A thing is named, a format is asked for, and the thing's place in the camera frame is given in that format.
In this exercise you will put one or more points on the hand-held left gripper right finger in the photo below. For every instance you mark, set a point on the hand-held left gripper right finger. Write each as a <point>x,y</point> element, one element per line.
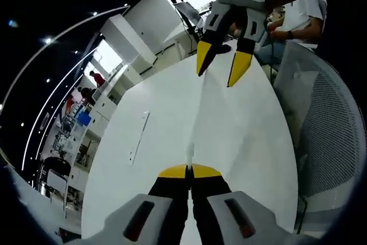
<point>223,213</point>

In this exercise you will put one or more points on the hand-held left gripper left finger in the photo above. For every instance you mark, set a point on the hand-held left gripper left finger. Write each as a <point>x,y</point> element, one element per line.
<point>160,207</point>

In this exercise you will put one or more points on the transparent food packaging bag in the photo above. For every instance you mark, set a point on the transparent food packaging bag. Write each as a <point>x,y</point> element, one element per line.
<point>191,147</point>

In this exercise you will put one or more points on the black tripod stand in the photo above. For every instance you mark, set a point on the black tripod stand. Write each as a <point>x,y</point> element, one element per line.
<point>189,28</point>

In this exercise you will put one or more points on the black oval device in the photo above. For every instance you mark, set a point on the black oval device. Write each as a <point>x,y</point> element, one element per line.
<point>224,49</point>

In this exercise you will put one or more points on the grey laptop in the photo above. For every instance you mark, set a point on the grey laptop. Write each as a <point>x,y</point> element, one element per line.
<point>186,11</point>

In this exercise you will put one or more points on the white square pillar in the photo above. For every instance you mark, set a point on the white square pillar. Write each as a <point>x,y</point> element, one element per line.
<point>134,35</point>

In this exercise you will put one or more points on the white office desk row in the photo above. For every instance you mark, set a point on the white office desk row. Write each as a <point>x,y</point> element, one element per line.
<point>100,110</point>

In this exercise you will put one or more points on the blue storage box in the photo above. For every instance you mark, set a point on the blue storage box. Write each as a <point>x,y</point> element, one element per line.
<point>83,118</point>

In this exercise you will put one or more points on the white mesh office chair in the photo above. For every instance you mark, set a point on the white mesh office chair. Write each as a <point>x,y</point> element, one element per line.
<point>329,130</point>

